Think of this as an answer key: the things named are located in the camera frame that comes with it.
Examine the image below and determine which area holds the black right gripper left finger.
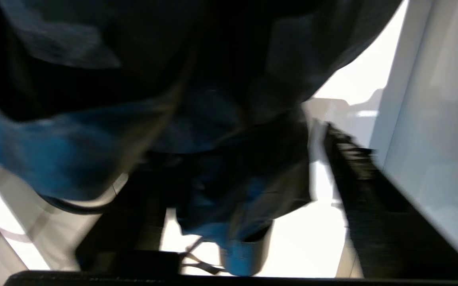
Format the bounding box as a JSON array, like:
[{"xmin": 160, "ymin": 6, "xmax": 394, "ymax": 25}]
[{"xmin": 75, "ymin": 169, "xmax": 182, "ymax": 275}]

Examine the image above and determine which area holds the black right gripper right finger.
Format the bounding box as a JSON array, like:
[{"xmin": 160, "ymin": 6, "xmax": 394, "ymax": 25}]
[{"xmin": 324, "ymin": 122, "xmax": 458, "ymax": 279}]

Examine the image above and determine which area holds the short black USB cable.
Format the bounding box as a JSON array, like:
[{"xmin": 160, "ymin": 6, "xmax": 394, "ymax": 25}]
[{"xmin": 40, "ymin": 194, "xmax": 118, "ymax": 216}]

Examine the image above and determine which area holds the white fluted drawer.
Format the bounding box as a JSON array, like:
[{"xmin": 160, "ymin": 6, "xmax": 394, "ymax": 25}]
[{"xmin": 0, "ymin": 0, "xmax": 458, "ymax": 278}]

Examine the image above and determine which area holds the black umbrella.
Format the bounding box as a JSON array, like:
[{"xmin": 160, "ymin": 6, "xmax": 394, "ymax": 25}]
[{"xmin": 0, "ymin": 0, "xmax": 404, "ymax": 276}]

